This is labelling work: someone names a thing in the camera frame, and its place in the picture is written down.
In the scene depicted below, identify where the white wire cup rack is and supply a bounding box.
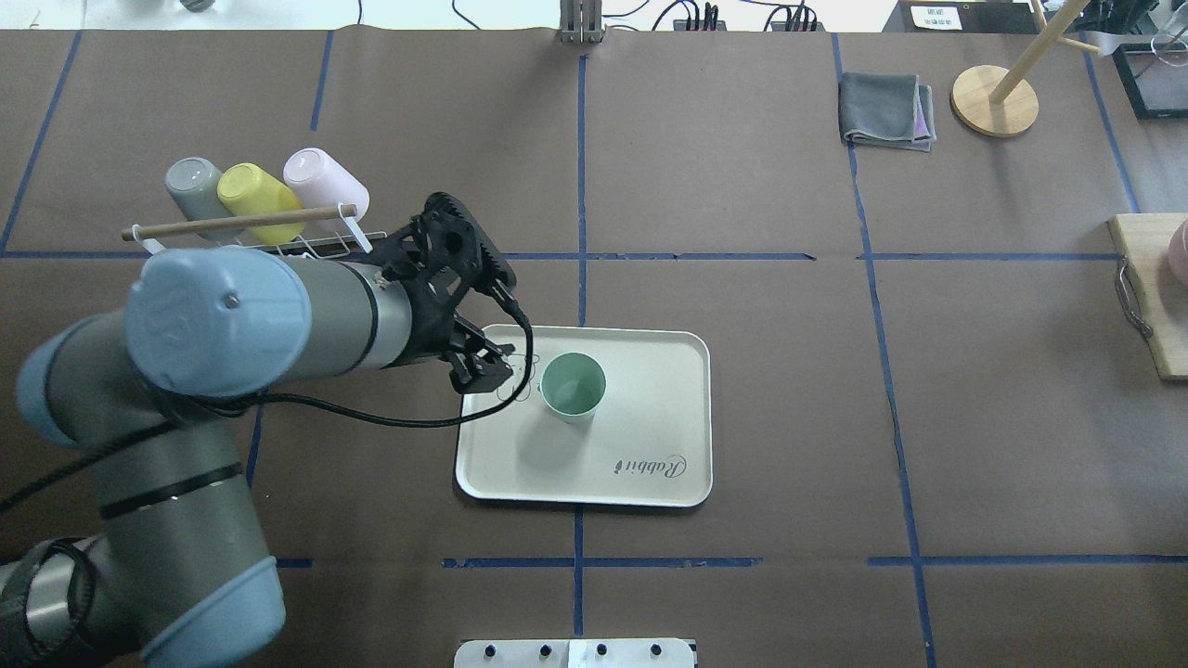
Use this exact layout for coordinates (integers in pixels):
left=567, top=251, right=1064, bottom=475
left=122, top=202, right=383, bottom=259

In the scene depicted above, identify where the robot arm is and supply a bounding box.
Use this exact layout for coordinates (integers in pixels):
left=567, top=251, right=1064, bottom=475
left=4, top=193, right=532, bottom=667

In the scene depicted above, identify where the metal board handle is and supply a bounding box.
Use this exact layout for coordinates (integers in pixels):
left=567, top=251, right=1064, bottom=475
left=1113, top=256, right=1154, bottom=340

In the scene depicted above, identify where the black frame box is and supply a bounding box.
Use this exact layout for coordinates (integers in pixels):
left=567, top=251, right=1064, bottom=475
left=1112, top=44, right=1187, bottom=120

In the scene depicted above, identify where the grey cup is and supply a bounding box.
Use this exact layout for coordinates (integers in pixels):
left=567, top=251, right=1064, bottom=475
left=164, top=156, right=232, bottom=221

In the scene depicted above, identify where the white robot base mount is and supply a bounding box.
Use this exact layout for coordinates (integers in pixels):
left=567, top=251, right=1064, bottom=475
left=453, top=637, right=699, bottom=667

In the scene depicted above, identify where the aluminium frame post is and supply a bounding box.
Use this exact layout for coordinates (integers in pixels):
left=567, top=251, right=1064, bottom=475
left=560, top=0, right=606, bottom=44

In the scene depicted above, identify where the cream rabbit tray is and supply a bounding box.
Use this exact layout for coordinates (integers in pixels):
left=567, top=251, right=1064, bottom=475
left=455, top=323, right=713, bottom=508

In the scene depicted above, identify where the wooden stand with round base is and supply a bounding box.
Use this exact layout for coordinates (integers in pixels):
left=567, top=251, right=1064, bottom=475
left=949, top=1, right=1104, bottom=138

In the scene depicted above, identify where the wooden cutting board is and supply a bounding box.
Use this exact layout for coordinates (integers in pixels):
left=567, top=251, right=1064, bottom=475
left=1108, top=212, right=1187, bottom=382

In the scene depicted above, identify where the pink cup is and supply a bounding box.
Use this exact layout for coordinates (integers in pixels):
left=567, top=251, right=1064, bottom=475
left=282, top=147, right=369, bottom=218

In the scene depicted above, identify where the yellow cup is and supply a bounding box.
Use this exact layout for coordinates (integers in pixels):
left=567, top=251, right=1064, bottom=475
left=217, top=163, right=307, bottom=246

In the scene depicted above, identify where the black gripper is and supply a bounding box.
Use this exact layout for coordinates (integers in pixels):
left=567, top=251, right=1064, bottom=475
left=375, top=193, right=517, bottom=396

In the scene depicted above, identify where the pink bowl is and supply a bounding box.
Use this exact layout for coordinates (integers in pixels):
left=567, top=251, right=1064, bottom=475
left=1167, top=219, right=1188, bottom=289

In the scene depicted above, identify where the green cup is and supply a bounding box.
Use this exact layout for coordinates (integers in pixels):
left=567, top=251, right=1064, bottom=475
left=539, top=352, right=608, bottom=423

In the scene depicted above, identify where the grey folded cloth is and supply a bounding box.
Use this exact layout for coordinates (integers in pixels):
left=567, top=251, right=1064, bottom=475
left=838, top=71, right=937, bottom=152

